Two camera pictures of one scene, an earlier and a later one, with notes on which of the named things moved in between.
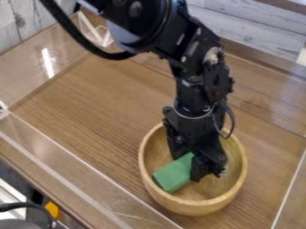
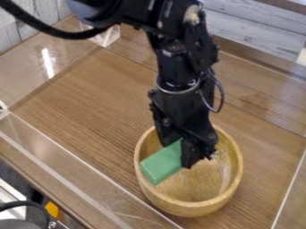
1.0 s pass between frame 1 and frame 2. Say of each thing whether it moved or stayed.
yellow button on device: stayed
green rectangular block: moved
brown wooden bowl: stayed
